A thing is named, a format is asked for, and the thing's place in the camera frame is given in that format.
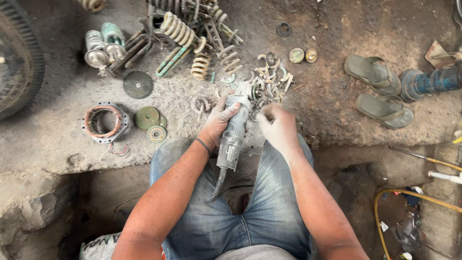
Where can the person's right hand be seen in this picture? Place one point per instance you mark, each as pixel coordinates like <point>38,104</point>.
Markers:
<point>279,128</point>

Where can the curved metal tube piece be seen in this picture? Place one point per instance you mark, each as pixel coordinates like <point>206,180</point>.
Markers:
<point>197,104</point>

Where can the white woven sack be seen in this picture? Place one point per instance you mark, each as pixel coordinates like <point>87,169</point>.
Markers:
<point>99,247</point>

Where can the black wristband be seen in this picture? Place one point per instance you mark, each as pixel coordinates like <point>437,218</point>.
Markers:
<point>204,146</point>

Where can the person's right fingers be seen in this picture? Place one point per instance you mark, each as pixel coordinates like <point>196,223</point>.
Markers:
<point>270,112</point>

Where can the white plastic pipe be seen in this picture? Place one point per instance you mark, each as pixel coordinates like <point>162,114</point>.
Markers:
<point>445,177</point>

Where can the pile of cut metal pieces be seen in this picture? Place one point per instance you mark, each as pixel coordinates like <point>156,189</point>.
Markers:
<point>269,81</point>

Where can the heap of old heating elements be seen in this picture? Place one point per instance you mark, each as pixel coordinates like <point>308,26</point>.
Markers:
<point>180,32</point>

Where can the dark round grinding disc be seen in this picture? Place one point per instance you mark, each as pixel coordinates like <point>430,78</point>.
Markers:
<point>138,85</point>

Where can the white coil heater silver flange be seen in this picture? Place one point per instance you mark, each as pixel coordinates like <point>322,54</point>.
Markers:
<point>95,54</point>

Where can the person's left hand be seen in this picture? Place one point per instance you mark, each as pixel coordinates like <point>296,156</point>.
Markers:
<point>216,121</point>

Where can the yellowish round metal cap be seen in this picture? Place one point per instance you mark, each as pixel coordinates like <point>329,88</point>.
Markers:
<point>311,55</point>

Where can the thin metal disc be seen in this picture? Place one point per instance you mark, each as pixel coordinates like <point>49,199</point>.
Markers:
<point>163,121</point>

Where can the green round metal disc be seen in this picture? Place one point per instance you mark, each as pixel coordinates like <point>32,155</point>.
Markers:
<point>147,118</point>

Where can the grey shirt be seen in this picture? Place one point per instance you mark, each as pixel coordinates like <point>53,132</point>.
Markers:
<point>256,253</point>

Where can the green coil heater silver flange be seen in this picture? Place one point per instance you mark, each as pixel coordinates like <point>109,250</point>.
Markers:
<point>113,41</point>

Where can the greenish round metal cap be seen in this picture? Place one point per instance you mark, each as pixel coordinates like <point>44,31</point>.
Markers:
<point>296,55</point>

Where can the grey flip-flop sandal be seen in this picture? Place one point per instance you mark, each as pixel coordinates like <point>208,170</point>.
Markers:
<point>384,112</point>
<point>371,74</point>

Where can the black rubber tyre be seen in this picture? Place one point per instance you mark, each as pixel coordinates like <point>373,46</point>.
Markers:
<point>18,57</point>

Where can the motor stator with copper winding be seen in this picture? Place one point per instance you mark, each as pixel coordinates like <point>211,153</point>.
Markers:
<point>88,122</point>

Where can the rusty flat metal scrap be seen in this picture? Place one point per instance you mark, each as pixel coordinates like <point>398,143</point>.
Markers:
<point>438,54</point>

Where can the blue denim jeans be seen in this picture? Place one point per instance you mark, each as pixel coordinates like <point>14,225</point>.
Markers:
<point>220,224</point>

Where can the crumpled clear plastic bag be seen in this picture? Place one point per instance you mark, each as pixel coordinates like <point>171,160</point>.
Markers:
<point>408,233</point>

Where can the grey angle grinder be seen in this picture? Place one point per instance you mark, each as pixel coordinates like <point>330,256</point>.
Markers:
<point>234,137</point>

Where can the blue metal cylinder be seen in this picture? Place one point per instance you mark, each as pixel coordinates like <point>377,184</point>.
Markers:
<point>426,83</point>

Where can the small ringed metal disc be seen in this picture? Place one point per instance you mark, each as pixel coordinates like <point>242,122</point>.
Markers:
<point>156,134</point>

